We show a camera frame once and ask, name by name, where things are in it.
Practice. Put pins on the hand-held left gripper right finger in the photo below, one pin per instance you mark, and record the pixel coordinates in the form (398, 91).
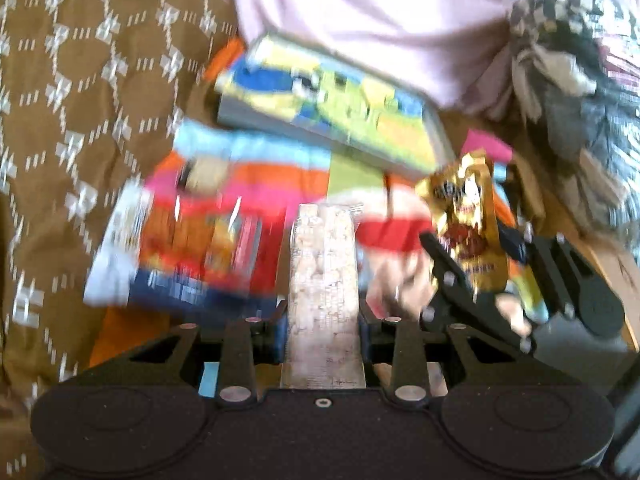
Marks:
(367, 335)

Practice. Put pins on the grey tray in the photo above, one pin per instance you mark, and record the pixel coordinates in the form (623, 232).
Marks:
(260, 122)

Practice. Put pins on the black white checkered cloth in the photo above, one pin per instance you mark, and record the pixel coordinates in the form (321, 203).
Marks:
(560, 7)

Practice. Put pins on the red and blue snack packet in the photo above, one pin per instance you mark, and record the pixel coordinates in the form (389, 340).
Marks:
(200, 240)

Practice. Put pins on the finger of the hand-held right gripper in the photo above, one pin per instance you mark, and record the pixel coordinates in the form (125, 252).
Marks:
(450, 280)
(550, 270)

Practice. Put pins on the brown patterned blanket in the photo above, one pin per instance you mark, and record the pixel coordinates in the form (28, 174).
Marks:
(75, 110)

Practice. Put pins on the gold snack packet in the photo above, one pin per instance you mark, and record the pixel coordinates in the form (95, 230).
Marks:
(465, 220)

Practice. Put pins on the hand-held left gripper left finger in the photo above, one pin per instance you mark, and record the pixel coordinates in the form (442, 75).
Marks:
(276, 332)

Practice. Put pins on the round beige cookie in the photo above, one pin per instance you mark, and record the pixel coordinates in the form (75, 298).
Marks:
(205, 175)

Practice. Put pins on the striped colourful towel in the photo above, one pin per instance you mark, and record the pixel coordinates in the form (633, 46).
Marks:
(280, 155)

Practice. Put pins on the pink bed sheet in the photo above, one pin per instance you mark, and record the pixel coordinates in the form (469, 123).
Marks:
(375, 20)

